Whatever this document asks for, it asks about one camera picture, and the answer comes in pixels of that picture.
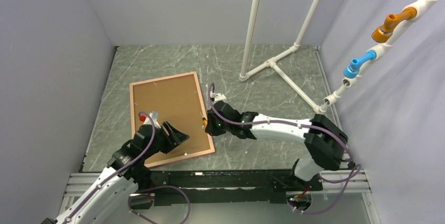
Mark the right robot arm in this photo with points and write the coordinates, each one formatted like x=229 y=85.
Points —
x=324 y=141

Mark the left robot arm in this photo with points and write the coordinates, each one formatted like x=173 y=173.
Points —
x=124 y=175

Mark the orange nozzle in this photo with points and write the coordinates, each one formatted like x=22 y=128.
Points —
x=385 y=31

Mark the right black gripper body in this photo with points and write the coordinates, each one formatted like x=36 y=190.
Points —
x=218 y=128

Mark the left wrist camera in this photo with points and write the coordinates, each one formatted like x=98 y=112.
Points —
x=149 y=118

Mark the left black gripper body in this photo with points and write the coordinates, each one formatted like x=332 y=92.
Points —
x=162 y=142

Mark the blue nozzle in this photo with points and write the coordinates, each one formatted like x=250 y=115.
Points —
x=352 y=70

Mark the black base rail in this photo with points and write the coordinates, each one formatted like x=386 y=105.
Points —
x=222 y=186

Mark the orange handled screwdriver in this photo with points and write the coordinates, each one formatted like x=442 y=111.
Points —
x=204 y=119

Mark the pink picture frame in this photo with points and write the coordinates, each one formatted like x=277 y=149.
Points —
x=178 y=100

